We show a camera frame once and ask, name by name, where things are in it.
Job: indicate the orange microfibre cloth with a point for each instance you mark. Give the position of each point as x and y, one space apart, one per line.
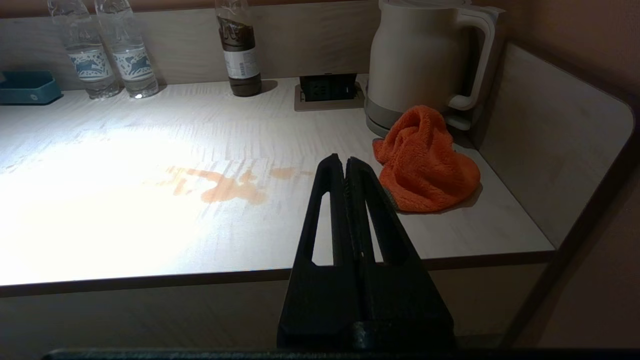
425 165

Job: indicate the light wood desk surround panel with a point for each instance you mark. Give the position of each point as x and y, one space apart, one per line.
310 40

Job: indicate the dark drink bottle white label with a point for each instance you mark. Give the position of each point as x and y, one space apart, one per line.
240 50

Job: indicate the black recessed power socket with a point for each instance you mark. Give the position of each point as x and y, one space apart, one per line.
327 90

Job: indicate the cream electric kettle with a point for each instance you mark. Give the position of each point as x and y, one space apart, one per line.
415 55

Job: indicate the small blue tray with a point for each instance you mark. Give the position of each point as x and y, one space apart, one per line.
27 89

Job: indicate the clear water bottle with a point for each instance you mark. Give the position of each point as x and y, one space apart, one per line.
90 60
131 60

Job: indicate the grey kettle base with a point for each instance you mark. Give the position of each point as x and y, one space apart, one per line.
374 122

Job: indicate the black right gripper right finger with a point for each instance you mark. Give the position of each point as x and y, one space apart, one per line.
400 305

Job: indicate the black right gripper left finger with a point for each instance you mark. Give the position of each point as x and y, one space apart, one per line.
320 300

